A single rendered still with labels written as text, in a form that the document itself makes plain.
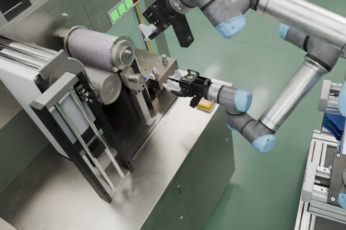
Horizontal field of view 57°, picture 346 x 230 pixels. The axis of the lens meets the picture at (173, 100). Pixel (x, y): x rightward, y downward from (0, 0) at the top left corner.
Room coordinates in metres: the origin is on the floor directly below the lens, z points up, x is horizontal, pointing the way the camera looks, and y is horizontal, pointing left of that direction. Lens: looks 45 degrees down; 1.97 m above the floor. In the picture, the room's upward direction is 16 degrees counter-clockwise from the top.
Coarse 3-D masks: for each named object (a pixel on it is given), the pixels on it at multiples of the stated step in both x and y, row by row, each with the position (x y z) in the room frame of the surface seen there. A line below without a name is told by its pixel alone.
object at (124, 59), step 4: (124, 48) 1.01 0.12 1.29; (128, 48) 1.03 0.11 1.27; (120, 52) 1.00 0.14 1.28; (124, 52) 1.01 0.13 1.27; (132, 52) 1.04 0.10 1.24; (120, 56) 0.99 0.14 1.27; (124, 56) 1.01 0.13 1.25; (128, 56) 1.02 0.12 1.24; (132, 56) 1.03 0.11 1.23; (120, 60) 0.99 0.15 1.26; (124, 60) 1.00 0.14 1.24; (128, 60) 1.01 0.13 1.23; (124, 64) 0.99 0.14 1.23
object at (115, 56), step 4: (68, 40) 1.17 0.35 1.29; (124, 40) 1.04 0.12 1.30; (120, 44) 1.02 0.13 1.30; (124, 44) 1.03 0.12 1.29; (128, 44) 1.05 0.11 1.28; (132, 44) 1.06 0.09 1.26; (116, 48) 1.00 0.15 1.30; (120, 48) 1.01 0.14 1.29; (132, 48) 1.05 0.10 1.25; (116, 52) 1.00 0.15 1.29; (116, 56) 0.99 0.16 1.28; (116, 60) 0.99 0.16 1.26; (132, 60) 1.04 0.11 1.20; (116, 64) 0.98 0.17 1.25; (120, 64) 0.99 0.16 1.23; (128, 64) 1.02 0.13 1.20; (120, 68) 0.99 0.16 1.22; (124, 68) 1.00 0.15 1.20
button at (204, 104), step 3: (201, 99) 0.99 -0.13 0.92; (204, 99) 0.99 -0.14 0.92; (201, 102) 0.97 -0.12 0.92; (204, 102) 0.97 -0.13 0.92; (207, 102) 0.96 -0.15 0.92; (210, 102) 0.96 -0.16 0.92; (213, 102) 0.96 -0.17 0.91; (198, 105) 0.97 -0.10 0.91; (201, 105) 0.96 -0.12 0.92; (204, 105) 0.95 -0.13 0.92; (207, 105) 0.94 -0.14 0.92; (210, 105) 0.94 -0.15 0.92; (204, 108) 0.95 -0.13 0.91; (207, 108) 0.94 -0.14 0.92; (210, 108) 0.94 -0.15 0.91
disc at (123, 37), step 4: (124, 36) 1.05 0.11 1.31; (116, 40) 1.02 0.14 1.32; (120, 40) 1.04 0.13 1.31; (128, 40) 1.06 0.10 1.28; (112, 44) 1.01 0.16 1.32; (116, 44) 1.02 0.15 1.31; (112, 48) 1.00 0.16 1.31; (112, 52) 1.00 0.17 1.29; (112, 56) 0.99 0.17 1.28; (112, 60) 0.98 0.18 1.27; (112, 64) 0.98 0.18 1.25; (112, 68) 0.98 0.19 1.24; (116, 68) 0.99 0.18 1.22; (116, 72) 0.98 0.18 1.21; (120, 72) 1.00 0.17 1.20
